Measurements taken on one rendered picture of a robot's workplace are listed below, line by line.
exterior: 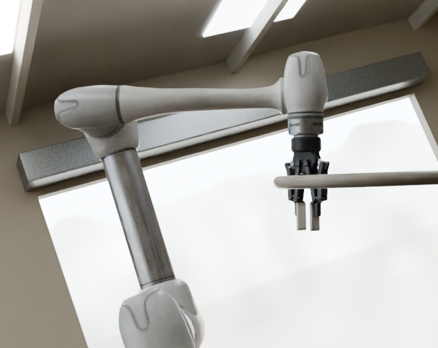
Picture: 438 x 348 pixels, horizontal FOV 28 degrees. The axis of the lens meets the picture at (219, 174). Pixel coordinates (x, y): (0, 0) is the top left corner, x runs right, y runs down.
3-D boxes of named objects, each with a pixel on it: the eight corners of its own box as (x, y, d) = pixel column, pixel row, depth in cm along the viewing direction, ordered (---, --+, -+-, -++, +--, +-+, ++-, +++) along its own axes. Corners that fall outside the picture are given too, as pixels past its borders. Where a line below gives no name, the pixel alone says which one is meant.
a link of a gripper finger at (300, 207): (298, 202, 218) (296, 202, 219) (298, 230, 218) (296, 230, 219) (306, 202, 220) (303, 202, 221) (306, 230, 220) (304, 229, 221)
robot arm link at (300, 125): (306, 112, 211) (307, 136, 211) (331, 112, 217) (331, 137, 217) (279, 114, 218) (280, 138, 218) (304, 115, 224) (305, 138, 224)
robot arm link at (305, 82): (326, 111, 212) (327, 114, 225) (325, 47, 212) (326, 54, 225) (282, 112, 213) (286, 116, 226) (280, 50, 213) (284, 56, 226)
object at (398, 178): (516, 179, 207) (515, 167, 207) (449, 185, 166) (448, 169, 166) (330, 185, 234) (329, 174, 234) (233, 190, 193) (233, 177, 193)
